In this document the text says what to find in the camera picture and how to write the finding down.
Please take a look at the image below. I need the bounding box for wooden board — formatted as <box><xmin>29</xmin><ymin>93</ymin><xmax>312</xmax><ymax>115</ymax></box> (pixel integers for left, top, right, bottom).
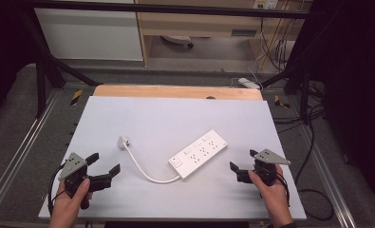
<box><xmin>92</xmin><ymin>84</ymin><xmax>264</xmax><ymax>102</ymax></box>

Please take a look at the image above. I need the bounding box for white chair base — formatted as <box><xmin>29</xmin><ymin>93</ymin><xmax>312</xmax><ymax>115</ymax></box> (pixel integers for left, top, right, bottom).
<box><xmin>160</xmin><ymin>34</ymin><xmax>195</xmax><ymax>49</ymax></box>

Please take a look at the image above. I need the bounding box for aluminium floor rail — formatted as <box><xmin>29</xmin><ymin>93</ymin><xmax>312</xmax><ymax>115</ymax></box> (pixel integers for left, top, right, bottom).
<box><xmin>297</xmin><ymin>123</ymin><xmax>358</xmax><ymax>228</ymax></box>
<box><xmin>0</xmin><ymin>89</ymin><xmax>62</xmax><ymax>211</ymax></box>

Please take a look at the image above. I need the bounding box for white power strip cable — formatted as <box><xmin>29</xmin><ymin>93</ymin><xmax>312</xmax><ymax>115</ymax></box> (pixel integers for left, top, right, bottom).
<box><xmin>123</xmin><ymin>143</ymin><xmax>182</xmax><ymax>184</ymax></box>

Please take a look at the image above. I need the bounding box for person's right hand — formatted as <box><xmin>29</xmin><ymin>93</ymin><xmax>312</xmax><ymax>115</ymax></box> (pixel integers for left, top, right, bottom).
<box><xmin>248</xmin><ymin>164</ymin><xmax>293</xmax><ymax>222</ymax></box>

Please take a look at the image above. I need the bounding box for white floor power strip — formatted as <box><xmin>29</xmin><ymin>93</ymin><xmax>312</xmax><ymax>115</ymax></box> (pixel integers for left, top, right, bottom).
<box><xmin>237</xmin><ymin>77</ymin><xmax>261</xmax><ymax>90</ymax></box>

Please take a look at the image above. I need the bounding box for white wall outlet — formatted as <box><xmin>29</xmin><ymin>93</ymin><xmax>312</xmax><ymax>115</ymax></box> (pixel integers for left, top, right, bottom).
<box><xmin>253</xmin><ymin>0</ymin><xmax>279</xmax><ymax>10</ymax></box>

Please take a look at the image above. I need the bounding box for bundle of hanging cables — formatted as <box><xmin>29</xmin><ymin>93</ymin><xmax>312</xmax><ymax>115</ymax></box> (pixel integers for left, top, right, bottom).
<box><xmin>255</xmin><ymin>6</ymin><xmax>298</xmax><ymax>72</ymax></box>

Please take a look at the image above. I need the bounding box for light wooden desk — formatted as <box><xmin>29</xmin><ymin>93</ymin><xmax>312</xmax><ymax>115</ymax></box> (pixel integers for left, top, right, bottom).
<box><xmin>134</xmin><ymin>0</ymin><xmax>314</xmax><ymax>67</ymax></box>

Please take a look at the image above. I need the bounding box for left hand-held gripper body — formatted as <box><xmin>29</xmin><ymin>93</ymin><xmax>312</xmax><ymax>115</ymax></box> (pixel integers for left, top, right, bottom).
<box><xmin>57</xmin><ymin>152</ymin><xmax>102</xmax><ymax>211</ymax></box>

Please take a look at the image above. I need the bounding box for black horizontal frame bar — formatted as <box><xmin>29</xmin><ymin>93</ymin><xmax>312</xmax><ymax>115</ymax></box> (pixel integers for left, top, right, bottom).
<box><xmin>23</xmin><ymin>0</ymin><xmax>317</xmax><ymax>20</ymax></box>

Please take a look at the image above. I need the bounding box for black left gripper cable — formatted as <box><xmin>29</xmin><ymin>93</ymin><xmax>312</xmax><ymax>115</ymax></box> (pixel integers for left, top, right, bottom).
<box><xmin>47</xmin><ymin>163</ymin><xmax>66</xmax><ymax>217</ymax></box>

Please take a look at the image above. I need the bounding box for black floor cable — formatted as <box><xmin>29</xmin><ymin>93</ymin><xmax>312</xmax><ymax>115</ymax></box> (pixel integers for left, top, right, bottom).
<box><xmin>272</xmin><ymin>104</ymin><xmax>336</xmax><ymax>221</ymax></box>

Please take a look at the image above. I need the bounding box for black metal stand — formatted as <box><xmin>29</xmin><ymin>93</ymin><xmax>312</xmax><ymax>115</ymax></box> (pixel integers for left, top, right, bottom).
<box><xmin>260</xmin><ymin>0</ymin><xmax>346</xmax><ymax>125</ymax></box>
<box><xmin>15</xmin><ymin>9</ymin><xmax>104</xmax><ymax>119</ymax></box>

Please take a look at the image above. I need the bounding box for person's left hand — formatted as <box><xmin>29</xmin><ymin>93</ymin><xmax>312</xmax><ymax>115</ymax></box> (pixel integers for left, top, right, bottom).
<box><xmin>48</xmin><ymin>178</ymin><xmax>91</xmax><ymax>223</ymax></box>

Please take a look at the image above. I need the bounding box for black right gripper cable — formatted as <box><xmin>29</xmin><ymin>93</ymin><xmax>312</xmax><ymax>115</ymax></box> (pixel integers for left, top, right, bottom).
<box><xmin>275</xmin><ymin>172</ymin><xmax>291</xmax><ymax>207</ymax></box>

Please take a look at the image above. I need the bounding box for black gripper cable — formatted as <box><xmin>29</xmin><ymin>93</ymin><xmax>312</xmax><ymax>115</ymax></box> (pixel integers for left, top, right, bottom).
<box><xmin>275</xmin><ymin>172</ymin><xmax>291</xmax><ymax>207</ymax></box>
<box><xmin>47</xmin><ymin>163</ymin><xmax>66</xmax><ymax>217</ymax></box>

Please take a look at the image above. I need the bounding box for white plug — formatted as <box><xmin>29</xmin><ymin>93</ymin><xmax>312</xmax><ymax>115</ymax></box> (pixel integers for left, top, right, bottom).
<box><xmin>117</xmin><ymin>135</ymin><xmax>133</xmax><ymax>149</ymax></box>

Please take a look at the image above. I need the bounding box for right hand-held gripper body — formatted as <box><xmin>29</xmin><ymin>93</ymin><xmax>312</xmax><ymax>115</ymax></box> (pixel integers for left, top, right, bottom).
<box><xmin>242</xmin><ymin>148</ymin><xmax>292</xmax><ymax>187</ymax></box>

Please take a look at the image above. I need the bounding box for white cabinet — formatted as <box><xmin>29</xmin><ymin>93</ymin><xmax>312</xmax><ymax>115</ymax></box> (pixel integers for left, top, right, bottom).
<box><xmin>33</xmin><ymin>0</ymin><xmax>144</xmax><ymax>62</ymax></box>

